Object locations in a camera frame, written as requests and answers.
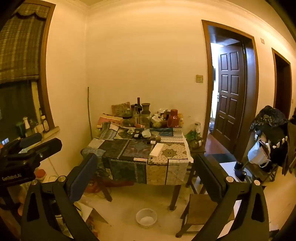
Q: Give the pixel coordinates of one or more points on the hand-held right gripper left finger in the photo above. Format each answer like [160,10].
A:
[83,178]

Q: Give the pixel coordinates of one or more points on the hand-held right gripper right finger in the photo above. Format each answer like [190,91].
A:
[212,178]

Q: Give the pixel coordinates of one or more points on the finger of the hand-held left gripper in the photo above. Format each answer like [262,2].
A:
[31,139]
[48,146]

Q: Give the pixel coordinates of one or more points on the white plastic bucket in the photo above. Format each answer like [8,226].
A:
[146,220]

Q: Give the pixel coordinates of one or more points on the white bottle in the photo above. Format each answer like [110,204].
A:
[26,126]

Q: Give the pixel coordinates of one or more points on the labelled brown bottle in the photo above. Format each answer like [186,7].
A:
[45,124]

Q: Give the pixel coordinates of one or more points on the dark doormat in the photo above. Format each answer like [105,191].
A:
[223,158]

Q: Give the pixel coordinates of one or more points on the black cup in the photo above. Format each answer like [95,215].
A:
[243,176]
[238,168]

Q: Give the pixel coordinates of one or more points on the red flat box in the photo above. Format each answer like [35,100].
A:
[111,184]

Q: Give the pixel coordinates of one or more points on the wooden stool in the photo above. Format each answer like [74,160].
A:
[201,206]

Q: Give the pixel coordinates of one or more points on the white paper sheet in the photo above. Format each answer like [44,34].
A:
[84,212]

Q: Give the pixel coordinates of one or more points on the white plastic bag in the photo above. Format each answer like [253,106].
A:
[257,154]

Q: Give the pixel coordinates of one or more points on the tall glass jar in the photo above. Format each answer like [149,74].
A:
[197,129]

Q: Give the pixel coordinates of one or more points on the thin wooden stick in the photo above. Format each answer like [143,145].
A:
[89,111]

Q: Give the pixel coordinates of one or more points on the table with patchwork cloth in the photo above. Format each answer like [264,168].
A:
[134,148]

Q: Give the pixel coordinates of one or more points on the blue patterned cloth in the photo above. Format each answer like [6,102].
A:
[165,132]

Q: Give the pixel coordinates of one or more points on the red jug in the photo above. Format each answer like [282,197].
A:
[173,120]

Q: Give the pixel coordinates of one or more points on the round metal tin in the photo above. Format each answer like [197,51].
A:
[155,133]

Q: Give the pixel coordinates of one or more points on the glass jar with lid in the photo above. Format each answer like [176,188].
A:
[127,118]

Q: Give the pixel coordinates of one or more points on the green patterned pouch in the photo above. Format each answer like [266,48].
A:
[156,125]

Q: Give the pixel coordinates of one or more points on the patterned cushion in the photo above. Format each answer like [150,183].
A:
[120,109]

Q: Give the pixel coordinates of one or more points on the white box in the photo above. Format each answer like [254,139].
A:
[156,118]

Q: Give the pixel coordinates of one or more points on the clear glass bottle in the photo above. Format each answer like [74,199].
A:
[136,114]

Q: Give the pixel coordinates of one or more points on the brown panelled door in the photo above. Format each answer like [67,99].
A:
[229,92]

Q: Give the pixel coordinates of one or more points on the dark wine bottle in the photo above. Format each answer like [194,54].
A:
[139,106]

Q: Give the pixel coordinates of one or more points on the plaid window blind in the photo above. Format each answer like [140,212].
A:
[20,46]

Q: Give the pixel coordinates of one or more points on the brown ceramic vase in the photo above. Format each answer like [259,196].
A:
[145,108]

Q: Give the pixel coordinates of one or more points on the brown window frame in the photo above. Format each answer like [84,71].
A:
[45,97]

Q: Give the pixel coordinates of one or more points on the brown door frame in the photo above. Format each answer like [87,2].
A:
[252,92]

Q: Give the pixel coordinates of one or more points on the beige light switch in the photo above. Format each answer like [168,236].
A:
[199,78]

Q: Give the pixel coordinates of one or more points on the dark narrow door frame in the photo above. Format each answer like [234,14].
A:
[283,88]

